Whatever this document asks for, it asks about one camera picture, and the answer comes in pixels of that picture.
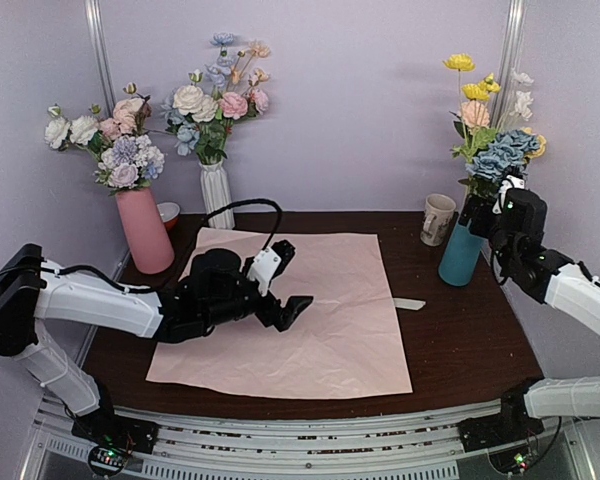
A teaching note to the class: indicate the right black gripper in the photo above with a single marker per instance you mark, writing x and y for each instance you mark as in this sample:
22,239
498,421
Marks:
478,215

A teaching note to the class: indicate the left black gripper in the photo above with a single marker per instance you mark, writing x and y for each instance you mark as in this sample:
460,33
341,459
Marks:
268,316

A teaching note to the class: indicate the blue hydrangea stem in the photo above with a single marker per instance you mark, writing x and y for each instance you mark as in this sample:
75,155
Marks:
492,155

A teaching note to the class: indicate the cream yellow rose stem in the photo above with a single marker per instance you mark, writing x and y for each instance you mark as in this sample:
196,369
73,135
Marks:
541,145

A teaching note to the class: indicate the pink peony stem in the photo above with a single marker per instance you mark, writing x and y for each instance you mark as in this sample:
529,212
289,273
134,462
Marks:
471,116

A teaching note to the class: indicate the cream printed ribbon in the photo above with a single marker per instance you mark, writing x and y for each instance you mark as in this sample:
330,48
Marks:
408,304

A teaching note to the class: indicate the white carnation stem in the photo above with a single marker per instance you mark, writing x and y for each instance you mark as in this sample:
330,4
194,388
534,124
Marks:
518,100

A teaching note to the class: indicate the small yellow flower stem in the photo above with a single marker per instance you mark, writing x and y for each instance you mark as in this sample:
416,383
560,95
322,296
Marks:
483,90

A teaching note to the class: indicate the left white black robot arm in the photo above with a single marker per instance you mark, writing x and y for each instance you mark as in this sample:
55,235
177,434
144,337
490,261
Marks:
33,290

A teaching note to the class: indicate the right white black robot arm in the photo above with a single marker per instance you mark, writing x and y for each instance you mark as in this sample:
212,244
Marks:
567,286

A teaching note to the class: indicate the teal vase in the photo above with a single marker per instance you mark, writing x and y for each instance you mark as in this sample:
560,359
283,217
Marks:
460,258

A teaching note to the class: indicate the white ribbed vase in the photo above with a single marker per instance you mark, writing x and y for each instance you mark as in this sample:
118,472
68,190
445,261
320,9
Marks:
216,194

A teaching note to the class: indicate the pink vase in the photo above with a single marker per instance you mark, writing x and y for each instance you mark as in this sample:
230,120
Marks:
146,235

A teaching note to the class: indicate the pastel flowers in white vase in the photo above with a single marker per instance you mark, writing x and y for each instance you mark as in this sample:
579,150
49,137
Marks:
201,114

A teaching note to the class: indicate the pastel flowers in pink vase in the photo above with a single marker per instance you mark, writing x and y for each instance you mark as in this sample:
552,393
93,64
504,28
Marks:
125,156

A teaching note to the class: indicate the cream floral mug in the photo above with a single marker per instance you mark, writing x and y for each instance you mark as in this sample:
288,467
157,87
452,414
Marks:
438,213

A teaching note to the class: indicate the red white bowl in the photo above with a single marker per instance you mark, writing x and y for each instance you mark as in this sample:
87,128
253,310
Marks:
169,213

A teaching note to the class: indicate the right round status board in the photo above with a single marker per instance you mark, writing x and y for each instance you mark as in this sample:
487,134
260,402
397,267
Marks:
516,459

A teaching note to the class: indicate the round status board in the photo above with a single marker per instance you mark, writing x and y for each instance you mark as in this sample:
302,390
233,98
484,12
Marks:
108,461
516,459

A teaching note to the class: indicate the left round status board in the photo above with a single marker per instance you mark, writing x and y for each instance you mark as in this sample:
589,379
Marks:
108,461

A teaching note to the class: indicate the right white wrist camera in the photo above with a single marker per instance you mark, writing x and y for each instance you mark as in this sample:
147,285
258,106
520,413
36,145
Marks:
509,182

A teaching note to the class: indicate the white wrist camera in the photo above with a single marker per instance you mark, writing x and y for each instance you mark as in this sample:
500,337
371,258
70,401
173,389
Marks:
509,182
270,263

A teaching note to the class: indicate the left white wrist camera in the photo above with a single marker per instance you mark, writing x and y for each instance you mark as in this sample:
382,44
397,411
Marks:
270,263

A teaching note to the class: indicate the aluminium rail base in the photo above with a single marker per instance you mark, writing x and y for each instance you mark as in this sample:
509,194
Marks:
424,445

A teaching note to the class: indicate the left aluminium post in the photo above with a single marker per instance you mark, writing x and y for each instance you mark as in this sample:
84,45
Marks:
97,37

